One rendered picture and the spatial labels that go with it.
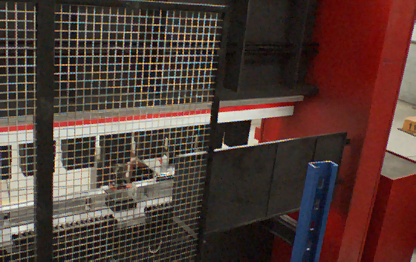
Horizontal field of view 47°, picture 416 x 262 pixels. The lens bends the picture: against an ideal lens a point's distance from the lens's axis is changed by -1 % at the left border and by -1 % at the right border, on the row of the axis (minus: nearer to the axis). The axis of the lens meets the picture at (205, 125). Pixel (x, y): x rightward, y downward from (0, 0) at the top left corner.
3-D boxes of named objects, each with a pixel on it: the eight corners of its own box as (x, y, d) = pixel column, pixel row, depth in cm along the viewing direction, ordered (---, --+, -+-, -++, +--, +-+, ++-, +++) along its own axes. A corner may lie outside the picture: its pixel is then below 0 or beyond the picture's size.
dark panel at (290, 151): (330, 200, 286) (345, 130, 273) (333, 201, 284) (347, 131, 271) (167, 243, 221) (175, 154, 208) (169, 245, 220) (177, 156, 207)
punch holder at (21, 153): (50, 165, 235) (50, 134, 230) (56, 172, 229) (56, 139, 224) (18, 170, 227) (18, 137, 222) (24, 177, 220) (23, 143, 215)
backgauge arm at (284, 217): (241, 202, 306) (244, 182, 302) (315, 252, 257) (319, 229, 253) (231, 205, 302) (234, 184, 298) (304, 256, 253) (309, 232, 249)
